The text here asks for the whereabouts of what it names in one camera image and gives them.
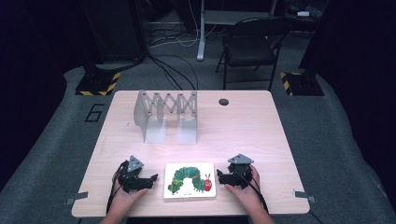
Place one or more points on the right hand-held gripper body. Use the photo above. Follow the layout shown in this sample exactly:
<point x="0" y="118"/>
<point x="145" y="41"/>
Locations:
<point x="240" y="169"/>

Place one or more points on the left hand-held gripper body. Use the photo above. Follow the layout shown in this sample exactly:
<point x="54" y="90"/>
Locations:
<point x="130" y="179"/>

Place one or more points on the white caterpillar picture book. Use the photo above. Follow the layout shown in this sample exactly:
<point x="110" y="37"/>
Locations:
<point x="189" y="181"/>

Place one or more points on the person's left hand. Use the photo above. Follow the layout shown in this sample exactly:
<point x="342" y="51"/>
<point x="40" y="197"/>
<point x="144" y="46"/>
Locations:
<point x="124" y="200"/>

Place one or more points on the person's right hand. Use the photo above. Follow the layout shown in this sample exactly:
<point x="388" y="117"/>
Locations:
<point x="246" y="196"/>

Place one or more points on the grey expandable metal book rack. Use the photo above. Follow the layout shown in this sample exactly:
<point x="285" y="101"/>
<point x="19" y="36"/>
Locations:
<point x="168" y="115"/>

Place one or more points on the black striped stand base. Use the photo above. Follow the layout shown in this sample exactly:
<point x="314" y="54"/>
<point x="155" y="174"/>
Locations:
<point x="96" y="82"/>
<point x="302" y="84"/>

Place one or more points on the black folding chair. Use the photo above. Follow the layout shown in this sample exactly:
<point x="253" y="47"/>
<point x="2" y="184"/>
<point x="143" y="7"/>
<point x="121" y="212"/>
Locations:
<point x="249" y="49"/>

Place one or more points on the white desk leg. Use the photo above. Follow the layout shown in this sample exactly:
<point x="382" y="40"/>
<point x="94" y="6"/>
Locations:
<point x="201" y="37"/>

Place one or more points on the black cabinet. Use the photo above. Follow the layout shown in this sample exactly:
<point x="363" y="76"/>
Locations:
<point x="115" y="28"/>

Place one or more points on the grey desk top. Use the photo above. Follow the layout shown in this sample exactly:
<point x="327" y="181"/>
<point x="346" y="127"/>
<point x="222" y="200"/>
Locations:
<point x="236" y="17"/>

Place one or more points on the small white device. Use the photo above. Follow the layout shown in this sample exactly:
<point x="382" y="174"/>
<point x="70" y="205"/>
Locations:
<point x="303" y="13"/>

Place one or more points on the grey table edge bracket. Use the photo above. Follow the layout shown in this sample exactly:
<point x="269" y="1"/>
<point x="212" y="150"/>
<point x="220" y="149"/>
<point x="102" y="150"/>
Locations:
<point x="76" y="197"/>
<point x="304" y="196"/>

